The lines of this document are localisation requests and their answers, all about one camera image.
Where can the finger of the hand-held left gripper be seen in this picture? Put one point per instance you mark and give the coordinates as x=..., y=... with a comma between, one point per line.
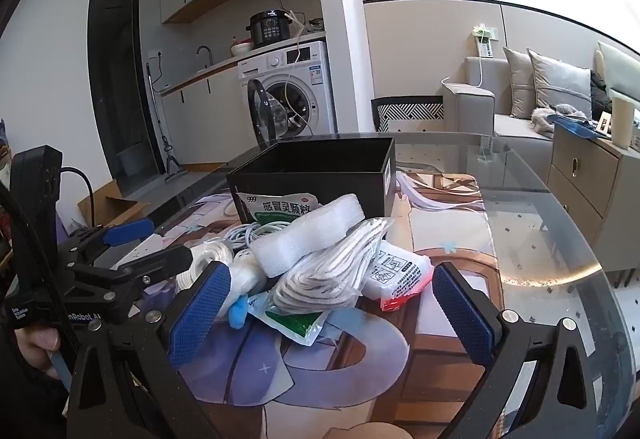
x=160, y=264
x=127, y=231

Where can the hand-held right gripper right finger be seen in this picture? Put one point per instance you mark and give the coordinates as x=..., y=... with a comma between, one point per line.
x=465, y=319

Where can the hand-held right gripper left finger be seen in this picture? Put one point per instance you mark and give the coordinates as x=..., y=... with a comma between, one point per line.
x=200, y=309

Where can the small blue soft piece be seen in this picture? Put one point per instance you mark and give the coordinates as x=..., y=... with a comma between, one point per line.
x=239, y=314

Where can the red packet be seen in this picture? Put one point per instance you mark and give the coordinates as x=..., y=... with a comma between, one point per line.
x=400, y=271

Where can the green white medicine packet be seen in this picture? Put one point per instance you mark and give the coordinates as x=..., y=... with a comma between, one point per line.
x=295, y=325
x=280, y=208

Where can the white plush toy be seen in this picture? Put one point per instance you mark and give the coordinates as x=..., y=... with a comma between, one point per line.
x=325, y=274

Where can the black cardboard box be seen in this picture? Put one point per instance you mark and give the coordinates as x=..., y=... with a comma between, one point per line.
x=310, y=184

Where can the person's left hand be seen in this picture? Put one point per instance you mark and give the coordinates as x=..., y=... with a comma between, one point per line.
x=37, y=344

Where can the open cardboard box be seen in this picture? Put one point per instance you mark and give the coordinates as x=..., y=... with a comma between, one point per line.
x=112, y=209

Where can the grey bin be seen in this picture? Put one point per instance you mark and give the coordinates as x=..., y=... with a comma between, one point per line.
x=134, y=161

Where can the mop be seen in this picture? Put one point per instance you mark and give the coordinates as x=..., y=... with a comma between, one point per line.
x=160, y=129

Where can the printed table mat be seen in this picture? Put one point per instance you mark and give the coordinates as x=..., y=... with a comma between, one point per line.
x=350, y=359

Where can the white kitchen counter cabinet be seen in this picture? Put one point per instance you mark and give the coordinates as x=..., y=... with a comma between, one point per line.
x=200, y=119

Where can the dark door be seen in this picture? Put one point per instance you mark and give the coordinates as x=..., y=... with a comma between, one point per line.
x=117, y=84

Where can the beige side cabinet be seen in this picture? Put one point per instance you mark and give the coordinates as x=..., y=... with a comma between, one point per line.
x=585, y=179

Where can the kitchen faucet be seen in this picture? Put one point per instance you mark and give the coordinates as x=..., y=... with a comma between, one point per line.
x=206, y=54

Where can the grey sofa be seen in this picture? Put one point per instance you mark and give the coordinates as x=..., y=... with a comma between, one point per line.
x=470, y=109

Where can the red white bowl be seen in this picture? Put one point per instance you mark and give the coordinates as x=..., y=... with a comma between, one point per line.
x=241, y=50

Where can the patterned back chair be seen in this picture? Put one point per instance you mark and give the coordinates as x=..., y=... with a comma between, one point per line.
x=410, y=111

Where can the grey fluffy cloth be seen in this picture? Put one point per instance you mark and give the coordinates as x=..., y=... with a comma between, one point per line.
x=550, y=116

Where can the blue flat item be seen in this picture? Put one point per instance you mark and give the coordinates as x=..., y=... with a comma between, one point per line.
x=575, y=124

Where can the white washing machine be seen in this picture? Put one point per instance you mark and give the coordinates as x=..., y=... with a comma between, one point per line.
x=310, y=74

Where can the beige cushion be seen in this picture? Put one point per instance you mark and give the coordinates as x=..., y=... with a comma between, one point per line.
x=517, y=79

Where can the black pressure cooker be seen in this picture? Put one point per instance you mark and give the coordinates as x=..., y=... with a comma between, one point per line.
x=270, y=29

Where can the white cylinder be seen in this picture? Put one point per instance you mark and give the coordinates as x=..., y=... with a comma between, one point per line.
x=623, y=124

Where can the grey cushion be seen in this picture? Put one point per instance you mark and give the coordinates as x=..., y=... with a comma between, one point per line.
x=560, y=86

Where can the black clothing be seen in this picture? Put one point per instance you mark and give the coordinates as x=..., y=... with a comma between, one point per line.
x=600, y=94

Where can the pale green cushion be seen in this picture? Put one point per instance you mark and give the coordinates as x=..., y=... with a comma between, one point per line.
x=620, y=69

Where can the small white frame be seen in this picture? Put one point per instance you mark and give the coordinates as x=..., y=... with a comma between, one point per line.
x=604, y=123

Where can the wall socket with chargers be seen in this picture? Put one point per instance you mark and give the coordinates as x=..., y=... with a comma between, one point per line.
x=484, y=41

